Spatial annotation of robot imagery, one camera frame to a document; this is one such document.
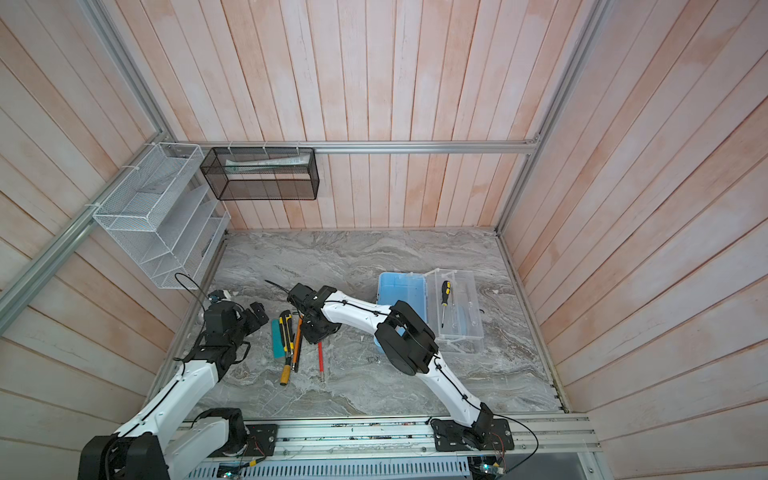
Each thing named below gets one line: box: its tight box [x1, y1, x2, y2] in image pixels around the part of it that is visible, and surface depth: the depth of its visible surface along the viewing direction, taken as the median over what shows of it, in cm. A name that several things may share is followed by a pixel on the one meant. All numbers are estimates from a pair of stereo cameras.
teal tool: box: [271, 319, 285, 359], surface depth 91 cm
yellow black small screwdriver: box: [441, 280, 451, 329], surface depth 90 cm
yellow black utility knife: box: [279, 310, 295, 358], surface depth 92 cm
